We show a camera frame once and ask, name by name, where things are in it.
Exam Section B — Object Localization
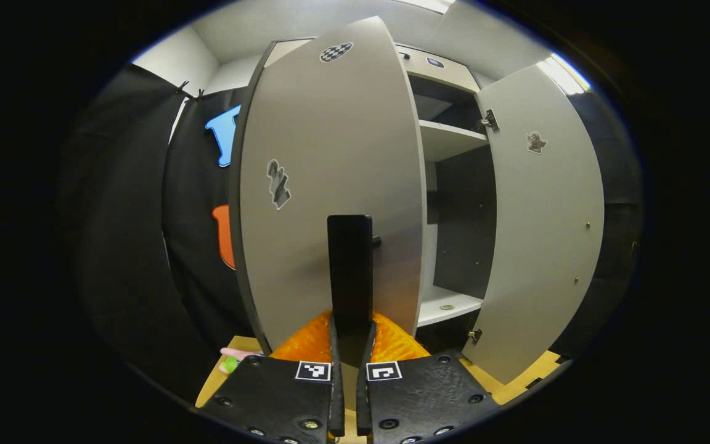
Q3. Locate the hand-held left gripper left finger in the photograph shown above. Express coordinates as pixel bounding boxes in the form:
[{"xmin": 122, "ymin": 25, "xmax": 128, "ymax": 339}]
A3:
[{"xmin": 198, "ymin": 308, "xmax": 346, "ymax": 444}]

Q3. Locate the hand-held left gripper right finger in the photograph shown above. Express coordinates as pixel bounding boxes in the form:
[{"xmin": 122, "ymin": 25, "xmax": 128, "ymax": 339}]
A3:
[{"xmin": 356, "ymin": 311, "xmax": 504, "ymax": 444}]

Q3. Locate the black door handle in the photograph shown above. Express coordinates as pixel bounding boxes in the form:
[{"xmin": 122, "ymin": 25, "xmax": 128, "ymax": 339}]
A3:
[{"xmin": 327, "ymin": 215, "xmax": 382, "ymax": 368}]

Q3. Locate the grey cabinet door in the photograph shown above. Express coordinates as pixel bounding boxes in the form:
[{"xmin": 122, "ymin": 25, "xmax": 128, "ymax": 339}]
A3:
[
  {"xmin": 461, "ymin": 65, "xmax": 605, "ymax": 385},
  {"xmin": 229, "ymin": 15, "xmax": 426, "ymax": 355}
]

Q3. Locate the white cabinet shelf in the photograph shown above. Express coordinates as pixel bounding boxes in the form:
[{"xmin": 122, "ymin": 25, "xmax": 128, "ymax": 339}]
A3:
[
  {"xmin": 418, "ymin": 285, "xmax": 484, "ymax": 327},
  {"xmin": 420, "ymin": 120, "xmax": 490, "ymax": 162}
]

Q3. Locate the pink and green toy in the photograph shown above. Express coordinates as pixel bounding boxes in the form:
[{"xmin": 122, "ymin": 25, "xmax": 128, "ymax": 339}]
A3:
[{"xmin": 219, "ymin": 347, "xmax": 264, "ymax": 374}]

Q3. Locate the black backdrop cloth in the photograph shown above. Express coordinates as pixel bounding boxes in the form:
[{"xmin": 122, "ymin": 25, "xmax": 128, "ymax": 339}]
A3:
[{"xmin": 59, "ymin": 65, "xmax": 645, "ymax": 395}]

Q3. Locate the narrow ceiling light panel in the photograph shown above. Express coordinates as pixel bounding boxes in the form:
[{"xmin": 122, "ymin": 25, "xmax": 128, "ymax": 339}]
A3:
[{"xmin": 537, "ymin": 54, "xmax": 591, "ymax": 96}]

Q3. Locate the wide ceiling light panel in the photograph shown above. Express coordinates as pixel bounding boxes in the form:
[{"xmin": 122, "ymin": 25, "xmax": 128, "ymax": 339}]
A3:
[{"xmin": 401, "ymin": 0, "xmax": 456, "ymax": 14}]

